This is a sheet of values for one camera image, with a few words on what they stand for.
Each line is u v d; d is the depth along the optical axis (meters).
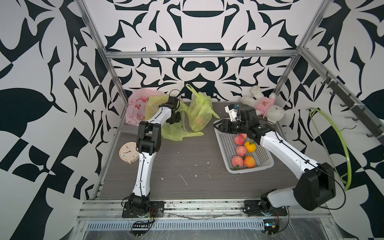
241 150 0.89
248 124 0.63
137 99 1.08
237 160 0.84
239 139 0.94
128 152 0.89
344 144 0.61
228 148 0.94
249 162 0.84
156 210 0.74
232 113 0.74
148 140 0.65
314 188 0.41
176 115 0.98
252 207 0.74
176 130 1.02
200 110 0.95
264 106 1.08
